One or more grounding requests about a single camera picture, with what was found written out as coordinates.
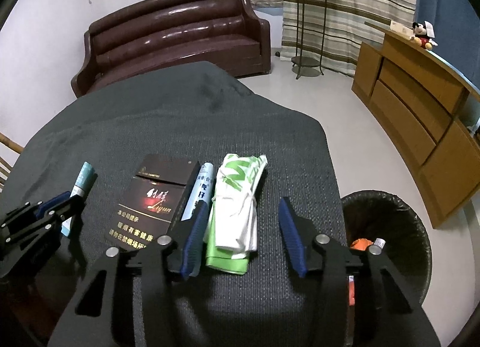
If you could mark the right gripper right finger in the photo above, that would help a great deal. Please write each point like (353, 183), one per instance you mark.
(361, 297)

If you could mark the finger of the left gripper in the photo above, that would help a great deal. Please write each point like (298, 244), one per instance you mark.
(53, 218)
(29, 213)

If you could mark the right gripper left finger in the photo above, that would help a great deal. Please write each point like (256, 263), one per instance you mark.
(100, 312)

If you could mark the red plastic bag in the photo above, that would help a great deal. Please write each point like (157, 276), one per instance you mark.
(361, 244)
(351, 290)

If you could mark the teal white tube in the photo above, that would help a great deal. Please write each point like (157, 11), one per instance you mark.
(83, 185)

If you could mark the green white bag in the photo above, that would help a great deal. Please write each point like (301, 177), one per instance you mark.
(232, 233)

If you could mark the black round trash bin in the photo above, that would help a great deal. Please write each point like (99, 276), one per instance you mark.
(372, 214)

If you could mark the bamboo chair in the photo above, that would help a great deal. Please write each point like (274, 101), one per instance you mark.
(8, 149)

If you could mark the dark cigarette carton box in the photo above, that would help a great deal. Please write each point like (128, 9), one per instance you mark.
(153, 202)

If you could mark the blue white toothpaste tube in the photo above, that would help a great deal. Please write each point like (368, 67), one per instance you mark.
(201, 191)

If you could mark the dark green table cloth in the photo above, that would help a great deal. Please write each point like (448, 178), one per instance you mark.
(196, 111)

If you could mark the wooden sideboard cabinet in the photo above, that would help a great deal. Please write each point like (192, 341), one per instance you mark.
(417, 97)

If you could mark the dark brown leather sofa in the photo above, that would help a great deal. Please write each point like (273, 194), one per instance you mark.
(154, 34)

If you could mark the Mickey Mouse plush toy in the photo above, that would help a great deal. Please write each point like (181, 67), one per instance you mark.
(423, 35)

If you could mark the small cardboard box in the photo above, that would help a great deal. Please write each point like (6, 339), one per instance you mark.
(401, 29)

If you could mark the beige striped curtain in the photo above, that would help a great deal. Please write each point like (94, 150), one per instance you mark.
(333, 30)

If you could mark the blue curtain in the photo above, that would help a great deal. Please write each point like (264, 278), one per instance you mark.
(456, 29)

